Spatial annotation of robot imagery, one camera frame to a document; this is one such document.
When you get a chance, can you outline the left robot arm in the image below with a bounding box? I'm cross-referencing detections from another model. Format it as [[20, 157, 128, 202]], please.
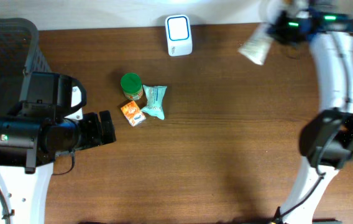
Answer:
[[0, 72, 116, 223]]

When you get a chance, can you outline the white barcode scanner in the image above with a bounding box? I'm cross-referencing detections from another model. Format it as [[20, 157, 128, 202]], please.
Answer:
[[165, 14, 193, 57]]

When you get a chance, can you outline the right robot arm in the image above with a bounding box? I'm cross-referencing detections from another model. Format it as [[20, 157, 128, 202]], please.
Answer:
[[268, 1, 353, 223]]

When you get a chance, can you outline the teal wet wipes pack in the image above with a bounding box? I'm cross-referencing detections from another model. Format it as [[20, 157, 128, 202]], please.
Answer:
[[141, 85, 167, 120]]

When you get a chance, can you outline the orange tissue pack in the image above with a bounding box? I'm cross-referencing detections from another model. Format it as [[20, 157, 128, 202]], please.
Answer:
[[121, 101, 146, 127]]

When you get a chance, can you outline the white floral tube gold cap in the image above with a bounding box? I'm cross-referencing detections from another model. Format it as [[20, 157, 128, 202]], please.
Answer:
[[238, 23, 273, 65]]

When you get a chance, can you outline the grey plastic mesh basket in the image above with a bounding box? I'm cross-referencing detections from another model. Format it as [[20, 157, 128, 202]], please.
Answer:
[[0, 18, 50, 116]]

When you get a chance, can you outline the green round item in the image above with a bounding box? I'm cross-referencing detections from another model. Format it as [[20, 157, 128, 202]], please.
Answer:
[[121, 73, 144, 101]]

